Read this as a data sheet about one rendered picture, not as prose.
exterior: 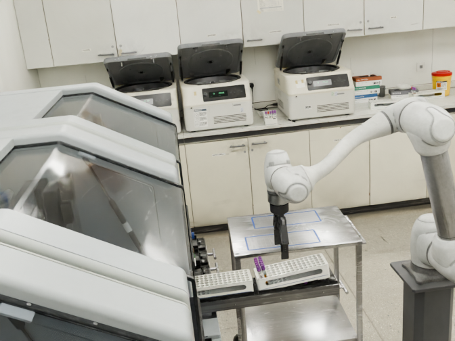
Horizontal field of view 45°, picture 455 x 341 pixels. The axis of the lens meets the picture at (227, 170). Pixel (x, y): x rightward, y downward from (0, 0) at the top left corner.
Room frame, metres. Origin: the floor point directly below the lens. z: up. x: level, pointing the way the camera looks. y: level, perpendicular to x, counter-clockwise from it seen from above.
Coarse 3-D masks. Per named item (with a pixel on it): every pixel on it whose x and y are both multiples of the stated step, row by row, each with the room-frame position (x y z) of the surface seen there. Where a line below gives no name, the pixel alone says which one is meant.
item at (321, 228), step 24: (240, 216) 2.71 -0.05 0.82; (264, 216) 2.68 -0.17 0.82; (288, 216) 2.65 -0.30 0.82; (312, 216) 2.62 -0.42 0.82; (336, 216) 2.59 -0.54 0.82; (240, 240) 2.41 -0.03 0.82; (264, 240) 2.39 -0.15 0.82; (288, 240) 2.36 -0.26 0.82; (312, 240) 2.34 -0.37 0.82; (336, 240) 2.32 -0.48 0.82; (360, 240) 2.30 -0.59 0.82; (240, 264) 2.26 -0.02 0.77; (336, 264) 2.71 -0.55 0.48; (360, 264) 2.29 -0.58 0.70; (360, 288) 2.29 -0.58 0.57; (240, 312) 2.26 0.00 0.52; (264, 312) 2.60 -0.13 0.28; (288, 312) 2.58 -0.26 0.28; (312, 312) 2.56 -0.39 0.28; (336, 312) 2.54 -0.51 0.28; (360, 312) 2.29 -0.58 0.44; (240, 336) 2.68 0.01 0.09; (264, 336) 2.38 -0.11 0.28; (288, 336) 2.37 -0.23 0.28; (312, 336) 2.35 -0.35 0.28; (336, 336) 2.33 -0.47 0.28; (360, 336) 2.29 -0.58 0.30
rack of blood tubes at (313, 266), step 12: (276, 264) 2.04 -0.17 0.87; (288, 264) 2.03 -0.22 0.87; (300, 264) 2.02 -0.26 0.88; (312, 264) 2.00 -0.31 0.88; (324, 264) 1.97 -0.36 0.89; (276, 276) 1.95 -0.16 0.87; (288, 276) 2.03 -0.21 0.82; (300, 276) 2.01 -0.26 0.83; (312, 276) 1.96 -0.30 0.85; (324, 276) 1.97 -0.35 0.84; (264, 288) 1.95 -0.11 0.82
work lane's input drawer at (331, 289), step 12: (276, 288) 1.95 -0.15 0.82; (288, 288) 1.95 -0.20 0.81; (300, 288) 1.95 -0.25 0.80; (312, 288) 1.95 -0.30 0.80; (324, 288) 1.95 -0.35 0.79; (336, 288) 1.96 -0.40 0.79; (204, 300) 1.92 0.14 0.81; (216, 300) 1.92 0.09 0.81; (228, 300) 1.92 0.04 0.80; (240, 300) 1.92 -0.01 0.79; (252, 300) 1.93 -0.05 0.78; (264, 300) 1.93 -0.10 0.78; (276, 300) 1.93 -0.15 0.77; (288, 300) 1.94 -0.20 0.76; (204, 312) 1.91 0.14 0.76
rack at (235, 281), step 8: (224, 272) 2.03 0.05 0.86; (232, 272) 2.03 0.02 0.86; (240, 272) 2.04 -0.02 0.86; (248, 272) 2.01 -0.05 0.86; (200, 280) 1.98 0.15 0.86; (208, 280) 1.98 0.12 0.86; (216, 280) 1.97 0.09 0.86; (224, 280) 1.97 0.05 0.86; (232, 280) 1.96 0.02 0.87; (240, 280) 1.95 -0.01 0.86; (248, 280) 1.95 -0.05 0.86; (200, 288) 1.93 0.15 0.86; (208, 288) 1.93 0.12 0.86; (216, 288) 2.00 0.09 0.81; (224, 288) 2.00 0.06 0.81; (232, 288) 1.99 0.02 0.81; (240, 288) 1.99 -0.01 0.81; (248, 288) 1.94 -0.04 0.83; (192, 296) 1.92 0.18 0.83; (200, 296) 1.92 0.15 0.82; (208, 296) 1.93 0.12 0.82
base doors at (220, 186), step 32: (352, 128) 4.38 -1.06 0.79; (192, 160) 4.26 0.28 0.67; (224, 160) 4.28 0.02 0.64; (256, 160) 4.31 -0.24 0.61; (320, 160) 4.36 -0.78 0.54; (352, 160) 4.38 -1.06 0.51; (384, 160) 4.40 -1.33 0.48; (416, 160) 4.43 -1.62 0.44; (192, 192) 4.26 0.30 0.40; (224, 192) 4.28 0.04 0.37; (256, 192) 4.30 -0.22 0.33; (320, 192) 4.36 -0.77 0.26; (352, 192) 4.38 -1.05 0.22; (384, 192) 4.40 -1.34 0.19; (416, 192) 4.43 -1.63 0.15; (192, 224) 4.26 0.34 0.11
